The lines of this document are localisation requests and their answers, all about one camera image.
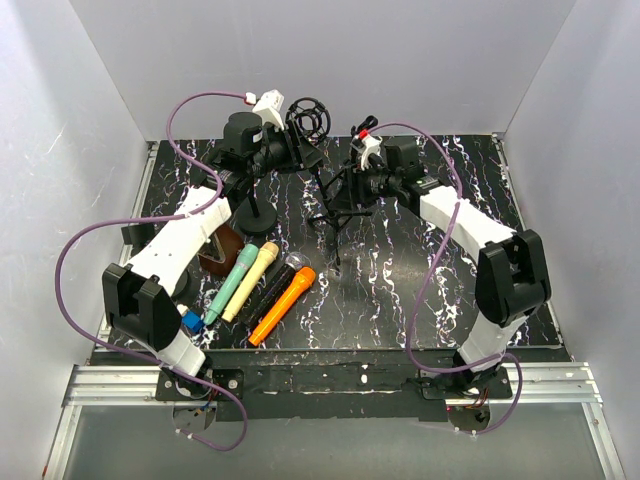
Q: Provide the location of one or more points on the silver mesh studio microphone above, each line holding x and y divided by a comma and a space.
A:
264, 298

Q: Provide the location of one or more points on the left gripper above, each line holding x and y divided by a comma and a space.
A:
299, 153

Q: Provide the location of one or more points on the orange microphone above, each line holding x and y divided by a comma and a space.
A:
302, 281

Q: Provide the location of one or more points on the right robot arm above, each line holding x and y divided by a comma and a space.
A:
512, 280

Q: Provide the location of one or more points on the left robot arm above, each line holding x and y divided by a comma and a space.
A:
138, 295

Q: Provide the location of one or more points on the cream mic round stand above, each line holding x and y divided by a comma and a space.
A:
255, 216

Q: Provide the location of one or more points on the cream microphone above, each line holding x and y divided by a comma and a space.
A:
265, 257

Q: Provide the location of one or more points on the round base mic stand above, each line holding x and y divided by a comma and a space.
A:
165, 254

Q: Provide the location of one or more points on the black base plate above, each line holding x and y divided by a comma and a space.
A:
324, 384

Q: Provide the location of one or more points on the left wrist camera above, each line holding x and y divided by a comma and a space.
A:
268, 108

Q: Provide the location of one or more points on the black tripod mic stand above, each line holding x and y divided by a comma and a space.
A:
350, 162

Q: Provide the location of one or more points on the blue and white small object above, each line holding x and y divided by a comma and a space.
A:
191, 321

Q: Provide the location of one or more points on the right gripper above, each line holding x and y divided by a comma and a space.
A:
345, 202

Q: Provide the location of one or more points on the mint green microphone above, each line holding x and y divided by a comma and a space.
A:
245, 260

